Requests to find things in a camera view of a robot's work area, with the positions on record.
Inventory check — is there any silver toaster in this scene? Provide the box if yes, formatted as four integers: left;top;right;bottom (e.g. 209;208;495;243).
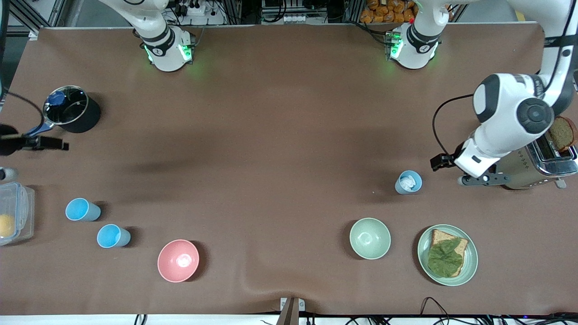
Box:
503;135;578;190

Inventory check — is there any clear plastic container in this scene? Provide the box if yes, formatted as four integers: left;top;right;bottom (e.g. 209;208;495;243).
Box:
0;181;36;247

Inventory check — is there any brown bread slice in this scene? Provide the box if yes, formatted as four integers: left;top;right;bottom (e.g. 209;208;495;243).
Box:
429;229;469;277
548;116;578;153

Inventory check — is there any blue cup with paper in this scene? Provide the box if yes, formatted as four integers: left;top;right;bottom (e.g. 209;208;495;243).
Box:
395;170;423;195

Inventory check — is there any green plate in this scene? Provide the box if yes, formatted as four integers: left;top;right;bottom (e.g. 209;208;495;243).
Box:
417;224;479;287

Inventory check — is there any yellow round food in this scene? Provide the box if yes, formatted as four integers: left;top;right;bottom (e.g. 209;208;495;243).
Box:
0;214;16;238

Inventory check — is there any green lettuce leaf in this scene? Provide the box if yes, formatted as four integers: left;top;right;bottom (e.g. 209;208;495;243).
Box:
427;238;464;277

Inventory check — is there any green bowl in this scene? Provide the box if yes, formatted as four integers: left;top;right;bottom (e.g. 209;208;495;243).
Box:
349;217;392;260

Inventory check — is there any pink bowl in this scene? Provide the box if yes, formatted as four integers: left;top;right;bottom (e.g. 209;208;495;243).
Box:
157;239;200;283

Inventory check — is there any orange pastry bag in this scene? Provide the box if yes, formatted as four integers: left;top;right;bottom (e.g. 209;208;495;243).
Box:
359;0;453;24

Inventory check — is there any brown table cover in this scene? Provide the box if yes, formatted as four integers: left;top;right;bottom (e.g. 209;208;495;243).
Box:
0;23;578;316

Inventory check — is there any black pot with blue handle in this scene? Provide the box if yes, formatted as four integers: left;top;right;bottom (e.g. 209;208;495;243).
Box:
23;85;102;139

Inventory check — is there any black camera cable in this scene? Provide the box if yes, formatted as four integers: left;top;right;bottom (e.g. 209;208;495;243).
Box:
432;94;475;156

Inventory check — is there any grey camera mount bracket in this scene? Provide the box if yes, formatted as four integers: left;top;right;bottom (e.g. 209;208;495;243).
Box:
276;297;306;325

